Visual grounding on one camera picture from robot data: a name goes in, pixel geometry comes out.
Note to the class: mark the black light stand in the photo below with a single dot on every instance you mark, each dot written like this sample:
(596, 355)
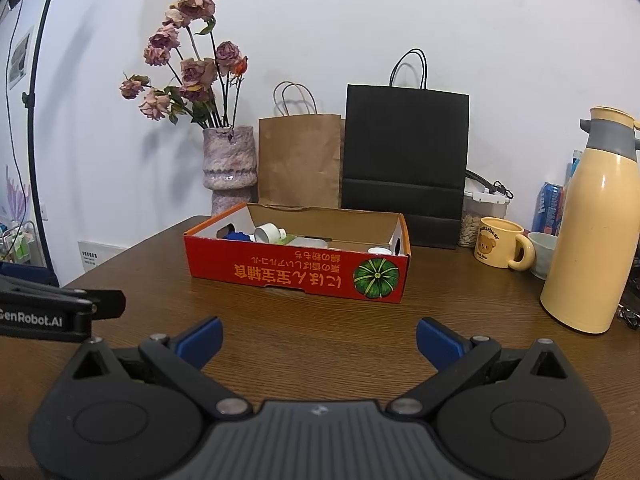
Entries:
(35, 110)

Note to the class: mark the white round cap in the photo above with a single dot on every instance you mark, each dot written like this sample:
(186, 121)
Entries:
(379, 250)

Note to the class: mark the yellow bear mug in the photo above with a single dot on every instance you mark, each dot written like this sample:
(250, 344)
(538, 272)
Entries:
(492, 242)

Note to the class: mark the wall picture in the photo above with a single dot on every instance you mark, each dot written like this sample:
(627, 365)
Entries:
(19, 57)

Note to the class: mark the clear tall bottle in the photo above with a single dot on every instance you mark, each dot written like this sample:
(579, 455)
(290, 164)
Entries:
(575, 165)

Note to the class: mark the dried rose bouquet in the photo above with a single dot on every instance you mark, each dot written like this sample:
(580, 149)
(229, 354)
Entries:
(195, 72)

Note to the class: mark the clear food container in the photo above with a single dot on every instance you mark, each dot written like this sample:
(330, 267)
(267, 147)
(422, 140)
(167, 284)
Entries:
(475, 220)

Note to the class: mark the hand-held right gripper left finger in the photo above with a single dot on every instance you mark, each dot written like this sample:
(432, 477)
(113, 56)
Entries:
(200, 342)

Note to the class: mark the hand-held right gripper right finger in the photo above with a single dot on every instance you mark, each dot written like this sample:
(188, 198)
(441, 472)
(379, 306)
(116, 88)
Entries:
(437, 342)

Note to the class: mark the purple coral decoration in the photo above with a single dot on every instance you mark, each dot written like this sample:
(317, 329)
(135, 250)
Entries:
(15, 195)

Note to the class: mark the black paper bag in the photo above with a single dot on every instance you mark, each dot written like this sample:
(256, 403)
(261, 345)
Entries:
(405, 150)

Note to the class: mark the blue object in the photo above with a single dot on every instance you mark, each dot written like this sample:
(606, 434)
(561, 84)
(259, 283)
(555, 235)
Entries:
(237, 236)

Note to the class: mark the red cardboard box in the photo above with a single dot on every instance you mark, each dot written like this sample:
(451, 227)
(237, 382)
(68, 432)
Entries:
(300, 275)

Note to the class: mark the blue drink can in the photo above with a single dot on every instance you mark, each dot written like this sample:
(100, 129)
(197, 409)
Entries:
(546, 210)

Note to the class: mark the brown paper bag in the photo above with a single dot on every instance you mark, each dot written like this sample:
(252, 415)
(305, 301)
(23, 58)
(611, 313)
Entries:
(300, 160)

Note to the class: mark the yellow thermos jug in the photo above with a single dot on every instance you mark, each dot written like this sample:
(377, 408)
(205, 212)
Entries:
(590, 220)

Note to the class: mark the pink textured vase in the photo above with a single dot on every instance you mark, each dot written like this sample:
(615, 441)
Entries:
(230, 165)

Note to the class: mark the pale grey cup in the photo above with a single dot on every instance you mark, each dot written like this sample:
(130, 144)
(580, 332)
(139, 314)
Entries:
(542, 255)

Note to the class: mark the black object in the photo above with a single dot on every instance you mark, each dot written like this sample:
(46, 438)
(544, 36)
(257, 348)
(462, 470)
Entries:
(630, 317)

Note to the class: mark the cluttered shelf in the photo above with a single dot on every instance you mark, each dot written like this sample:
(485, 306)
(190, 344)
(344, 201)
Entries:
(17, 242)

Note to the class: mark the white plastic bottle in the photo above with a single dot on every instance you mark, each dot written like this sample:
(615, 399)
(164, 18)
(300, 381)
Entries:
(267, 233)

